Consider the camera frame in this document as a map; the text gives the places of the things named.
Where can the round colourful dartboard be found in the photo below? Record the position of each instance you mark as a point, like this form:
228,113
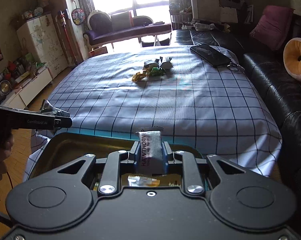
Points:
78,16

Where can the magenta pillow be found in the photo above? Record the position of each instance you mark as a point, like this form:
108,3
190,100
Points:
273,26

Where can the white cartoon cabinet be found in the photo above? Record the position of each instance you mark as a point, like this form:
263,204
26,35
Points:
39,37

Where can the purple chaise lounge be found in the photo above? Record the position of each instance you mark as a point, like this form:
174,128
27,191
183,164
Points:
104,29

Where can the gold candy packet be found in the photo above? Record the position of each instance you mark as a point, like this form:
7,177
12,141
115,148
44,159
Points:
140,75

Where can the grey green cushion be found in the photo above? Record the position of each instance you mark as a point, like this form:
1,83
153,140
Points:
122,21

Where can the blue checked tablecloth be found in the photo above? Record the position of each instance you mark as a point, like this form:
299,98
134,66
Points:
213,110

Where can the white low tv cabinet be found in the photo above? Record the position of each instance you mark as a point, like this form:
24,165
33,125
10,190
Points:
19,92

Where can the keyring with keys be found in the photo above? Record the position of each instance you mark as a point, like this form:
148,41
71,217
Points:
235,67

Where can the black leather sofa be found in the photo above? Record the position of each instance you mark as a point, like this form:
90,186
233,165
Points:
281,92

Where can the round yellow cushion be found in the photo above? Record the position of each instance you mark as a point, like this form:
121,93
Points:
292,58

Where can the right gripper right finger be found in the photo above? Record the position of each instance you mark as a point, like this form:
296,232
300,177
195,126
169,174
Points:
184,163

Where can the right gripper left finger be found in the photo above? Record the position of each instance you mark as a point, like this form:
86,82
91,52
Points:
117,164

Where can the orange white snack packet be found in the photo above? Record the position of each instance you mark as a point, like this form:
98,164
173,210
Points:
142,181

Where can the grey hawthorn snack packet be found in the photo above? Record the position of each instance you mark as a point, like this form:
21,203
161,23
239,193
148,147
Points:
151,161

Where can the white silver snack packet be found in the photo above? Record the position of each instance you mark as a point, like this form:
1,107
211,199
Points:
165,63

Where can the red stick vacuum cleaner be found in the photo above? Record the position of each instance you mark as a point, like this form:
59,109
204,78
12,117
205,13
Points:
71,53

